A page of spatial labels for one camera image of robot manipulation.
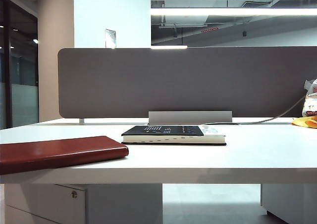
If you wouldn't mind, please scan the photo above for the red leather-bound book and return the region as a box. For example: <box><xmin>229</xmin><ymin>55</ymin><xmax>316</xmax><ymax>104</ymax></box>
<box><xmin>0</xmin><ymin>135</ymin><xmax>129</xmax><ymax>175</ymax></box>

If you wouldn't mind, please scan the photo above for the black hardcover book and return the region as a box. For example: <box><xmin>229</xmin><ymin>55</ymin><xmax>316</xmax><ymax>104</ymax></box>
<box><xmin>121</xmin><ymin>125</ymin><xmax>227</xmax><ymax>146</ymax></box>

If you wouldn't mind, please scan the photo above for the grey fabric desk divider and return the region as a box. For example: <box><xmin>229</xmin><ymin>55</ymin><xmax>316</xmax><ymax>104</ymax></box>
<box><xmin>57</xmin><ymin>46</ymin><xmax>317</xmax><ymax>119</ymax></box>

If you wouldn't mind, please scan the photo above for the short hanging linear light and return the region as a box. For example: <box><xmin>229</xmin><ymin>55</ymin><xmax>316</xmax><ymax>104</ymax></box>
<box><xmin>150</xmin><ymin>45</ymin><xmax>188</xmax><ymax>50</ymax></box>

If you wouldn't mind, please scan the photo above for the ceiling air vent grille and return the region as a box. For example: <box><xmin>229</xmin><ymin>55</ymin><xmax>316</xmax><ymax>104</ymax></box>
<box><xmin>241</xmin><ymin>0</ymin><xmax>274</xmax><ymax>8</ymax></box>

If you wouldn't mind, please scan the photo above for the white drawer cabinet with lock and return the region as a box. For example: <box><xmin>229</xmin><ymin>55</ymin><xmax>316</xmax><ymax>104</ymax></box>
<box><xmin>3</xmin><ymin>183</ymin><xmax>163</xmax><ymax>224</ymax></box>

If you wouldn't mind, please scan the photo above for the yellow cloth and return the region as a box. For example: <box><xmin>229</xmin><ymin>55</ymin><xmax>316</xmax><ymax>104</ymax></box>
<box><xmin>291</xmin><ymin>115</ymin><xmax>317</xmax><ymax>129</ymax></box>

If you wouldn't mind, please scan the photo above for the clear plastic snack bag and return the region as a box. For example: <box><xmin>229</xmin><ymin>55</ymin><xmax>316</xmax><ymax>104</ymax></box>
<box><xmin>302</xmin><ymin>79</ymin><xmax>317</xmax><ymax>117</ymax></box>

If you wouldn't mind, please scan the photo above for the black framed glass partition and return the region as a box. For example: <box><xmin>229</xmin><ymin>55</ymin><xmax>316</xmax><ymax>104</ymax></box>
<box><xmin>0</xmin><ymin>0</ymin><xmax>40</xmax><ymax>130</ymax></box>

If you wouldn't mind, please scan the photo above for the plain white cabinet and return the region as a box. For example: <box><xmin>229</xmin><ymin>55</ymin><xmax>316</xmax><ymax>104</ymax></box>
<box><xmin>260</xmin><ymin>183</ymin><xmax>317</xmax><ymax>224</ymax></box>

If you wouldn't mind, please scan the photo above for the grey metal cable flap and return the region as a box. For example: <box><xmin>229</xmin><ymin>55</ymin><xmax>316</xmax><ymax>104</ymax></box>
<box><xmin>148</xmin><ymin>111</ymin><xmax>233</xmax><ymax>126</ymax></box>

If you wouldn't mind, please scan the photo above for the silver wall plate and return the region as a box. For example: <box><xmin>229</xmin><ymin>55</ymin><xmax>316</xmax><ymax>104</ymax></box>
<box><xmin>105</xmin><ymin>28</ymin><xmax>117</xmax><ymax>49</ymax></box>

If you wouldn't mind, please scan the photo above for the grey power cable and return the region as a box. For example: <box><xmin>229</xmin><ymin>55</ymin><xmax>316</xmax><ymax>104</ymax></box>
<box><xmin>201</xmin><ymin>95</ymin><xmax>308</xmax><ymax>125</ymax></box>

